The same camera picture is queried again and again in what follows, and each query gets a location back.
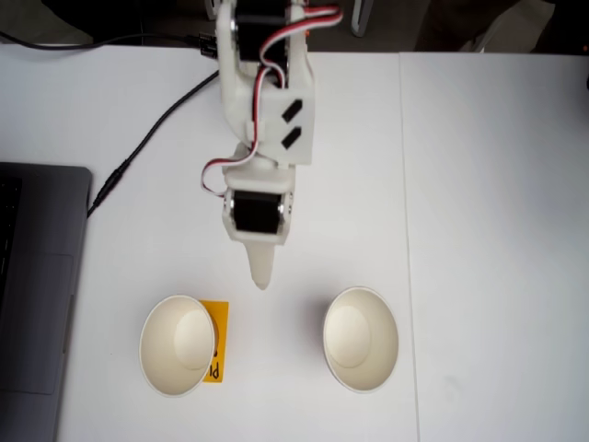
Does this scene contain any brown paper cup with note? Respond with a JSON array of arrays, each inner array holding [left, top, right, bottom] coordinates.
[[139, 294, 217, 400]]

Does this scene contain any yellow sticky note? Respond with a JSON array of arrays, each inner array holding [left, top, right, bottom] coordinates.
[[198, 298, 230, 384]]

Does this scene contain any black controller board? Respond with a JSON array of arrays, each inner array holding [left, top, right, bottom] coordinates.
[[197, 31, 220, 60]]

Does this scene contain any dark grey laptop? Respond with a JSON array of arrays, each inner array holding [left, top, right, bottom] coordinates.
[[0, 161, 93, 442]]

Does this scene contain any red white servo cable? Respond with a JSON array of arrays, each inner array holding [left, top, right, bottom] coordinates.
[[201, 3, 345, 198]]

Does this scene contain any black cable with barrel plug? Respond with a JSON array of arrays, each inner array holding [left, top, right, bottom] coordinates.
[[86, 68, 220, 217]]

